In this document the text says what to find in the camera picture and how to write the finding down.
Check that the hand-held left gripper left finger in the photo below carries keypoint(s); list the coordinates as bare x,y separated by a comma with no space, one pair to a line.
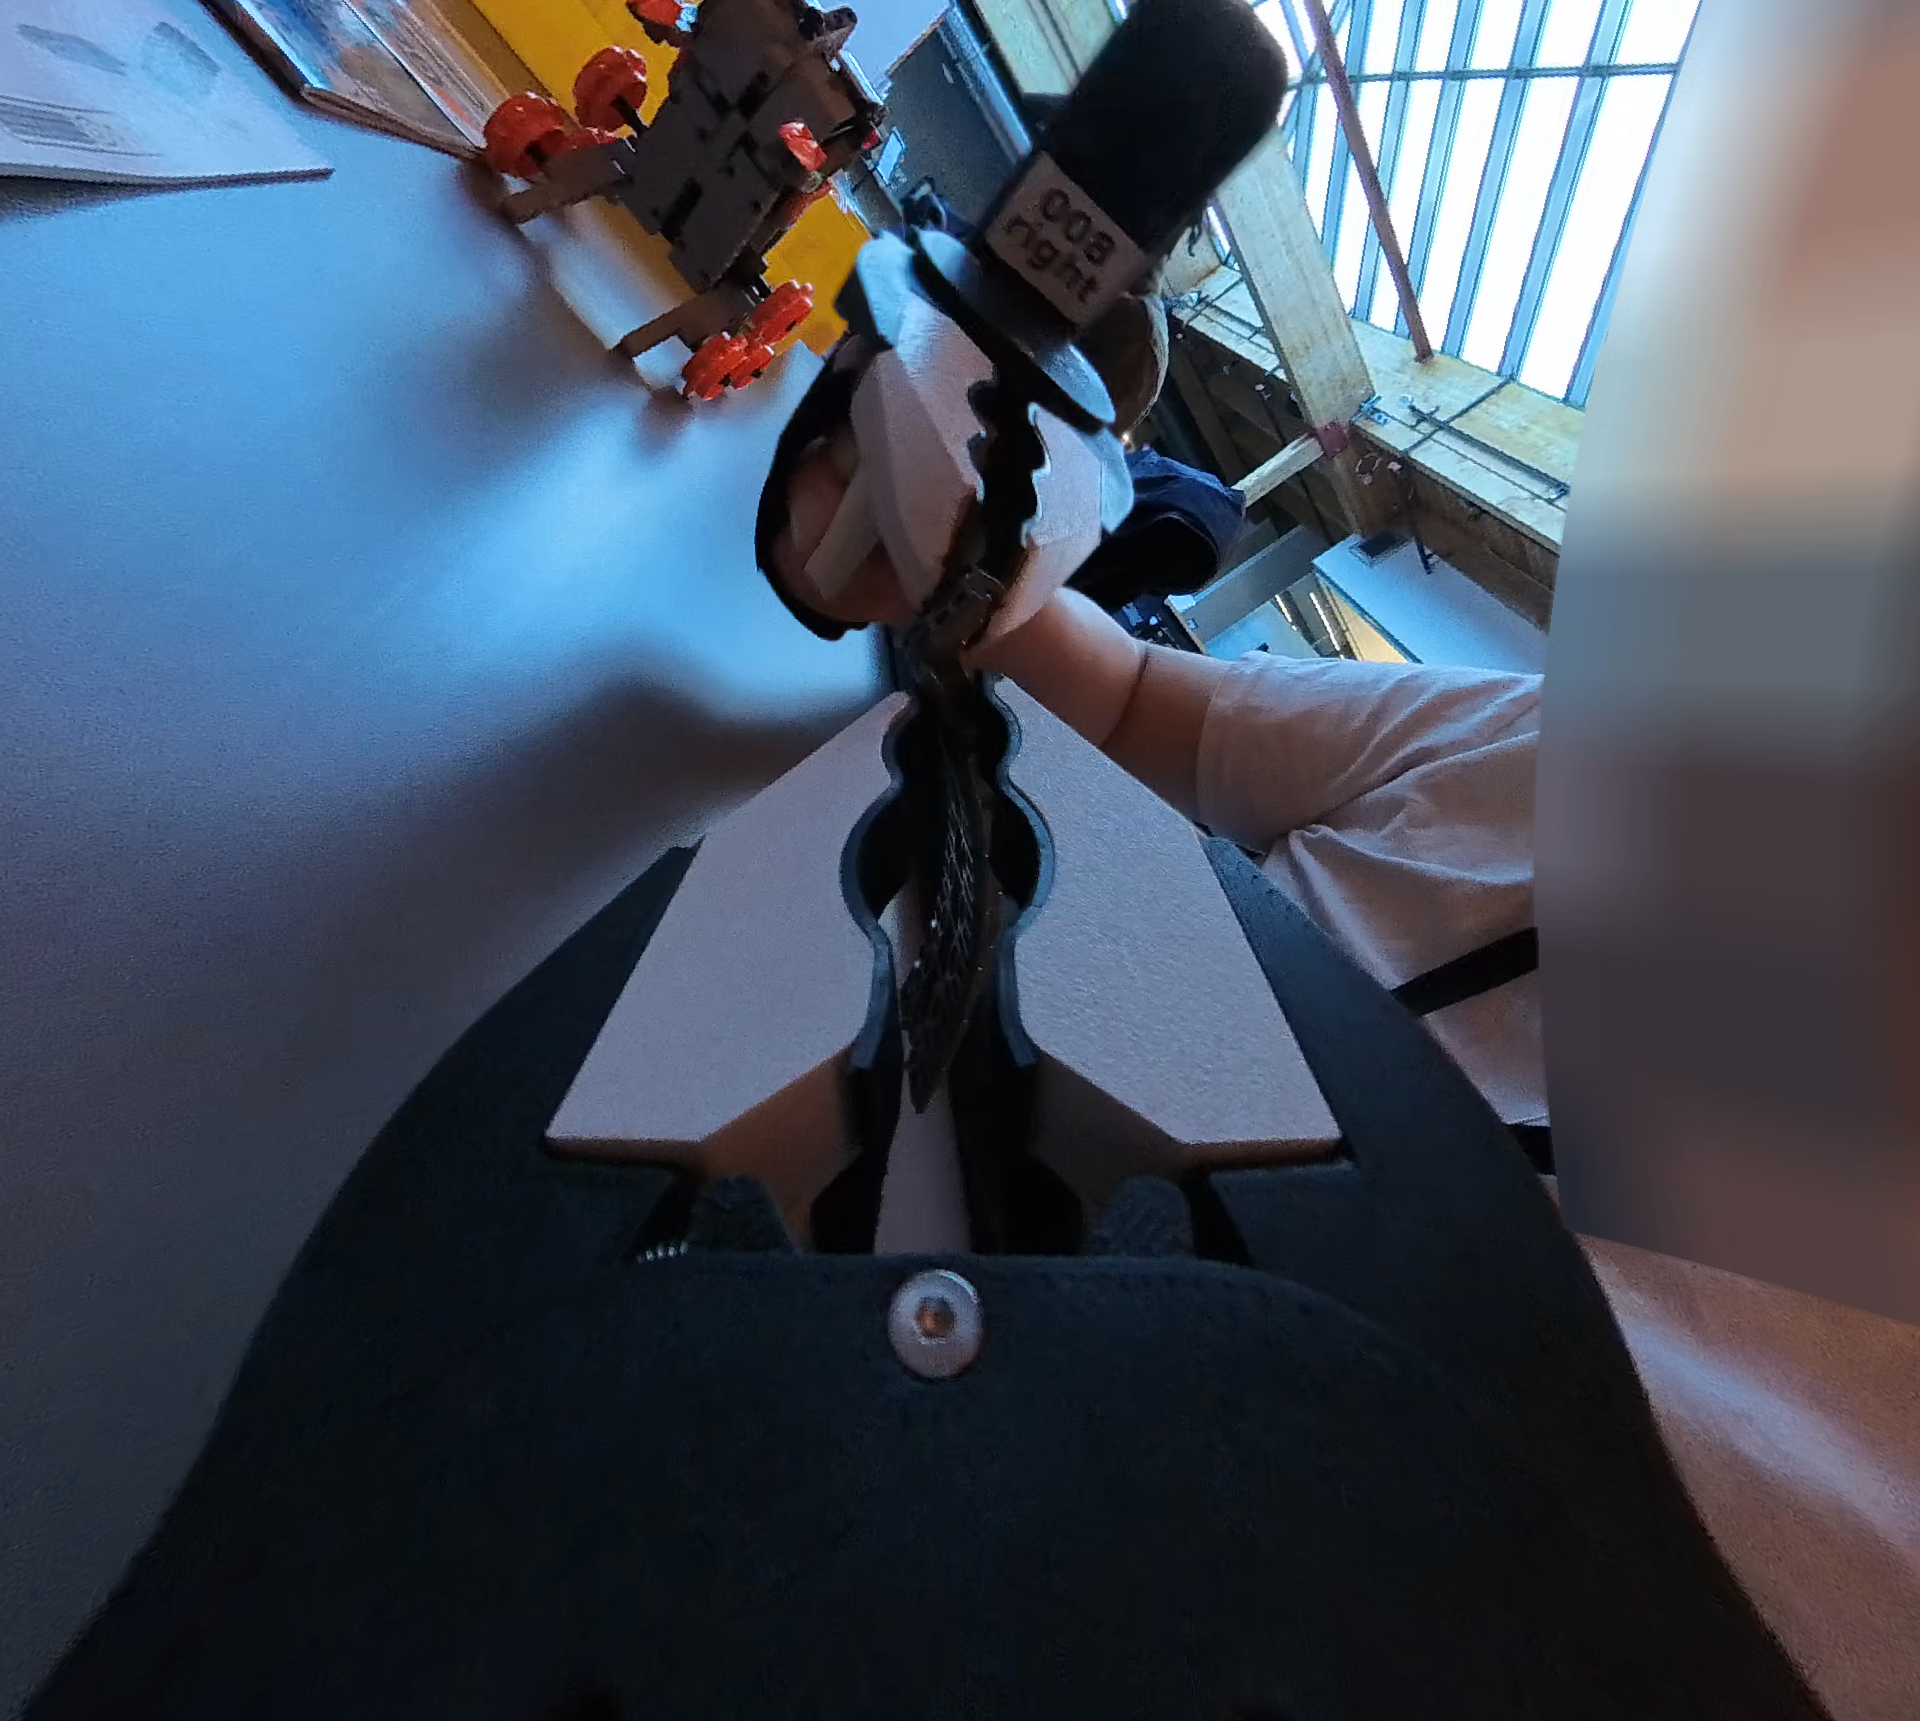
720,1000

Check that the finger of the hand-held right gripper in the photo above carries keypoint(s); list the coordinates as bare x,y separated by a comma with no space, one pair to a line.
914,460
1073,506

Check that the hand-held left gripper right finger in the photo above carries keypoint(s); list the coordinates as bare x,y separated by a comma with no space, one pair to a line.
1171,1000

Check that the person's right forearm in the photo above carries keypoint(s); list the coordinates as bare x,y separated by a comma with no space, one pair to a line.
1095,700

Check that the grey desk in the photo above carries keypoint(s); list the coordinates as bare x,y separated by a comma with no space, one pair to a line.
375,700

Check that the person's right hand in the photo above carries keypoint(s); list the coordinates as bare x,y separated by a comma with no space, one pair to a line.
818,521

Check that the dark blue bag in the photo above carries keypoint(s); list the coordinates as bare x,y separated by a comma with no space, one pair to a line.
1178,521

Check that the thin red rod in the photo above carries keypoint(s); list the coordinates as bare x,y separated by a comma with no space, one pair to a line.
1335,70

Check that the grey orange toy robot chassis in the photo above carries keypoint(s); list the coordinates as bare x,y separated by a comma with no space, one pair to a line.
720,146

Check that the open instruction booklet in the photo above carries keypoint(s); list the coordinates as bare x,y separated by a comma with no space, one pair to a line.
121,70

